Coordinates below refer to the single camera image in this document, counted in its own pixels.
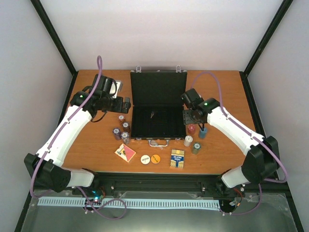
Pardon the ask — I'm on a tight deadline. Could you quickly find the red poker chip stack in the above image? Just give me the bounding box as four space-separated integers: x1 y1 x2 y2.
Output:
187 124 196 135

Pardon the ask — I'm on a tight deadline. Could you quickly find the blue poker chip stack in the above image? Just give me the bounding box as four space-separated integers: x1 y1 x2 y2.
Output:
198 128 208 139

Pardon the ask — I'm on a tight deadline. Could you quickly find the white poker chip stack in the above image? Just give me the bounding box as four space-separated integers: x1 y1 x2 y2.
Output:
183 135 193 147

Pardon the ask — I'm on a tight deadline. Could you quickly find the green poker chip stack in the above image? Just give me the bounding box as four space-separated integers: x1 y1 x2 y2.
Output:
191 142 201 155

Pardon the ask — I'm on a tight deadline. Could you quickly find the blue playing card deck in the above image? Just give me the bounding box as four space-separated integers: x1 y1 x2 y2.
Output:
170 149 184 168

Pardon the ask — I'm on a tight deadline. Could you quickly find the red playing card deck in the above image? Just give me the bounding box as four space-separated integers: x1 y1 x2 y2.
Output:
114 144 136 162

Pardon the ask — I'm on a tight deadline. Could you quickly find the orange blind button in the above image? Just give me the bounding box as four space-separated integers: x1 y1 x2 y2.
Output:
151 154 161 164

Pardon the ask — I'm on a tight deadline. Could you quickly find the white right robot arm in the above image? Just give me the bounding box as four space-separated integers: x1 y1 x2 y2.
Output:
181 88 280 195

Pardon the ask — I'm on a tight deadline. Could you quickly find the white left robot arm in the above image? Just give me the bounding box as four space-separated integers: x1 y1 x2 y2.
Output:
24 75 131 195

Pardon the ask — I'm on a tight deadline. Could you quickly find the black poker set case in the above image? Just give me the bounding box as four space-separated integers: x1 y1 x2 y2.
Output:
130 65 187 142

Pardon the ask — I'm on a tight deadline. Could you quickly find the brown poker chip stack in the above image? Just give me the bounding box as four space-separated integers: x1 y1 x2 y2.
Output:
118 115 126 124

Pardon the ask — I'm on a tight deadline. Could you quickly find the dark brown chip stack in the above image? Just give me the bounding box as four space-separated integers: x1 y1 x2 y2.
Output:
122 121 131 133

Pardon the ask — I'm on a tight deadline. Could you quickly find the purple poker chip stack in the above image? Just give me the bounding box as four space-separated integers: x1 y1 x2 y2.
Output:
112 128 122 140

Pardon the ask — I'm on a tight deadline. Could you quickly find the clear wrapped chip stack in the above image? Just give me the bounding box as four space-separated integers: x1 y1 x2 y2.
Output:
121 131 130 144

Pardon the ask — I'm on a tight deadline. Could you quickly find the white dealer button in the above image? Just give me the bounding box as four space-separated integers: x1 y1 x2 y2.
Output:
140 155 151 165

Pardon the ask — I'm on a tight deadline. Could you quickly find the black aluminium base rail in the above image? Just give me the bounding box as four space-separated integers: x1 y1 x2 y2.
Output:
31 171 290 200

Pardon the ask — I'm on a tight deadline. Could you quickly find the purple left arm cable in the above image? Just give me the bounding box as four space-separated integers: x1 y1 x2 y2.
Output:
29 55 127 220

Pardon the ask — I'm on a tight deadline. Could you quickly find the light blue cable duct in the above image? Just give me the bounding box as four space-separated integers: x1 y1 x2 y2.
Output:
37 197 220 211

